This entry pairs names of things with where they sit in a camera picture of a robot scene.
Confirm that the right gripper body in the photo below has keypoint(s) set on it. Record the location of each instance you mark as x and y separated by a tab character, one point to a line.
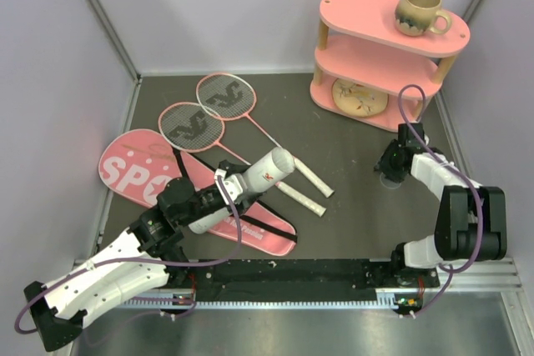
388	163

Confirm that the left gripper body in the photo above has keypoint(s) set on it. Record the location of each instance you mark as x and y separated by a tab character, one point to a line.
241	207

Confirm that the clear plastic tube lid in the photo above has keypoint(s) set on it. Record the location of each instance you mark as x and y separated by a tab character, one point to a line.
388	183

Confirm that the white shuttlecock tube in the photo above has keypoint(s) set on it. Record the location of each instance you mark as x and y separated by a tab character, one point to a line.
273	167

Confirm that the pink badminton racket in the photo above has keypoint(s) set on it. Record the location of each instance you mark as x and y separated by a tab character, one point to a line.
228	97
188	127

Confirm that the pink racket bag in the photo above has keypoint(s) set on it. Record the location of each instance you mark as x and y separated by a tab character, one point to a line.
138	164

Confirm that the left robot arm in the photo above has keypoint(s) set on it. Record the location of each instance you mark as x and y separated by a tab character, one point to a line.
145	255

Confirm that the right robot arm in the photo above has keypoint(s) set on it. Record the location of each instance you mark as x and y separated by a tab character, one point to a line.
471	219

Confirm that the decorated round plate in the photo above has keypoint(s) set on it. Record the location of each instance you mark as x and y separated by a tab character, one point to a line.
357	100

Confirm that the pink three-tier shelf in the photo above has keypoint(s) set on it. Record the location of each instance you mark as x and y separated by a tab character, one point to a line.
358	42

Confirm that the beige ceramic mug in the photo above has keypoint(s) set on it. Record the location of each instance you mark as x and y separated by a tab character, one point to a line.
416	17

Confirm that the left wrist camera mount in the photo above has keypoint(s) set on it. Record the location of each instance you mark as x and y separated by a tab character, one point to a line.
230	185

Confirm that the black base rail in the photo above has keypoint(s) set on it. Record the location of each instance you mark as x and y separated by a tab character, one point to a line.
293	284

